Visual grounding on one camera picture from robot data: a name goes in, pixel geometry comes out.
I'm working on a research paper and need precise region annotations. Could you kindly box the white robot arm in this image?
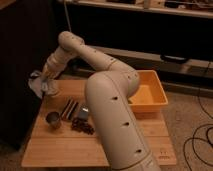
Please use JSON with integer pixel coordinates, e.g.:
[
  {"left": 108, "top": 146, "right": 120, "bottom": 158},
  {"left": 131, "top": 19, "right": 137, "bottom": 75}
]
[{"left": 42, "top": 31, "right": 161, "bottom": 171}]

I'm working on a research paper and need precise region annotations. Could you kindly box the white paper cup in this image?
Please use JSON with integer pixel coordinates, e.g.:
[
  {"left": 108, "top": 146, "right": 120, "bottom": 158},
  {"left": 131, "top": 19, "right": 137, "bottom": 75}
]
[{"left": 46, "top": 88, "right": 60, "bottom": 97}]

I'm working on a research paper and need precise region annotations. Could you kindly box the small metal cup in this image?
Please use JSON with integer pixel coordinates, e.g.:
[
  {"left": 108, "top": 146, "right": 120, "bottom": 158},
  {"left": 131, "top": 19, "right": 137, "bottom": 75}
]
[{"left": 45, "top": 112, "right": 61, "bottom": 129}]

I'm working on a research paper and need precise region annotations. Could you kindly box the small silver packet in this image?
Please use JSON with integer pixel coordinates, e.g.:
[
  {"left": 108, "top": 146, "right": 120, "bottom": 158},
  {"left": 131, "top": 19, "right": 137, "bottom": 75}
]
[{"left": 78, "top": 107, "right": 89, "bottom": 120}]

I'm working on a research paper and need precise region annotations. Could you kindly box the striped snack packet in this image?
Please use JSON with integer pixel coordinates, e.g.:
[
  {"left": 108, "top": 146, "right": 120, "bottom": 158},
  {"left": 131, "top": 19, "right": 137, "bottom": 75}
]
[{"left": 60, "top": 99, "right": 78, "bottom": 121}]

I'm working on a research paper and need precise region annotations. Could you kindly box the yellow plastic bin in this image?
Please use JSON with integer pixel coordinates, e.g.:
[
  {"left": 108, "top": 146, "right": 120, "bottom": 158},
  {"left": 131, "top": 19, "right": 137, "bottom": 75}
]
[{"left": 129, "top": 70, "right": 168, "bottom": 113}]

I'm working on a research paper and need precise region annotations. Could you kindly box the dark brown snack bag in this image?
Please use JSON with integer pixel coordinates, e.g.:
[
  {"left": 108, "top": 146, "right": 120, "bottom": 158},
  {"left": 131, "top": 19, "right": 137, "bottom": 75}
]
[{"left": 71, "top": 118, "right": 95, "bottom": 135}]

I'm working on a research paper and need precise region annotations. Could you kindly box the wooden table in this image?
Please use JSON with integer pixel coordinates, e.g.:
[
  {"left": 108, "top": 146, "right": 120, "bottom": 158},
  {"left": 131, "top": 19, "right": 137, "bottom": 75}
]
[{"left": 22, "top": 80, "right": 177, "bottom": 167}]

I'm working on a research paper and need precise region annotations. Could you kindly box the grey metal shelf rail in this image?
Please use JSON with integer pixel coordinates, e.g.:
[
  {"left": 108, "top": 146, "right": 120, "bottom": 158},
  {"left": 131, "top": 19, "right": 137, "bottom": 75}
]
[{"left": 87, "top": 45, "right": 213, "bottom": 80}]

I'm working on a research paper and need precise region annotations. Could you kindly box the black floor cable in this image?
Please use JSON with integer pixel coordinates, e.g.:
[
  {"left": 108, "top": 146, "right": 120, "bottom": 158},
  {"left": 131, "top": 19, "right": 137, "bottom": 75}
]
[{"left": 182, "top": 61, "right": 213, "bottom": 171}]

